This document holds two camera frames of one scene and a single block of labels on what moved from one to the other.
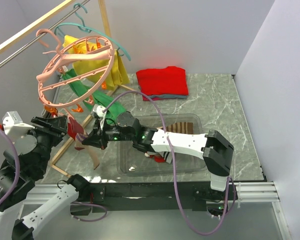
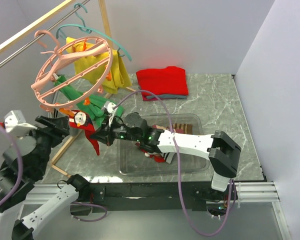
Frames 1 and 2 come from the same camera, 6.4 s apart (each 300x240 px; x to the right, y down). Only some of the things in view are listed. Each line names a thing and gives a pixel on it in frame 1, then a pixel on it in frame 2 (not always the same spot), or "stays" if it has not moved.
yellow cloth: [100, 63] stays
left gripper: [57, 126] stays
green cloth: [102, 98] to [96, 107]
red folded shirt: [171, 80] stays
